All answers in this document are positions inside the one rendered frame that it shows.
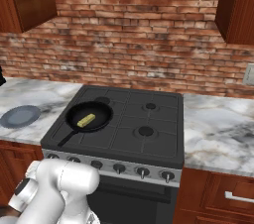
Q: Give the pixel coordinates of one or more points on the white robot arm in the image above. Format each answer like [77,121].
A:
[66,181]

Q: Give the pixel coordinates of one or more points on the black frying pan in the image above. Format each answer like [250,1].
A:
[99,115]

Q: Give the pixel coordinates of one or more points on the yellow butter stick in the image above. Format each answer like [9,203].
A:
[86,120]

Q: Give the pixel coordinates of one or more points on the black gas stove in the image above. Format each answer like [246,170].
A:
[132,129]

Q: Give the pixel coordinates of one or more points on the black stove knob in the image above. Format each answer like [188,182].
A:
[119,168]
[167,176]
[53,156]
[96,164]
[143,171]
[74,159]

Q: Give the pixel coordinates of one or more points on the blue-grey round plate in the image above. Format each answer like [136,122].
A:
[20,116]

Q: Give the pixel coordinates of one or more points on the black oven door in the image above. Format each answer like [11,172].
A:
[139,206]

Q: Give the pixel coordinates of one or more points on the black appliance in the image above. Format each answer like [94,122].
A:
[2,76]

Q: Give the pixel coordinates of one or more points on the brown wooden base cupboard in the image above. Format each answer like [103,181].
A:
[16,162]

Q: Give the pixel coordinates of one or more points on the brown wooden drawer front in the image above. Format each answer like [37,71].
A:
[225,185]

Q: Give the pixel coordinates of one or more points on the grey wall socket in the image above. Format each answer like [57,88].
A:
[249,74]

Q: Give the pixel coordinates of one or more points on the brown wooden wall cupboard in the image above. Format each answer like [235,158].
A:
[26,6]
[238,6]

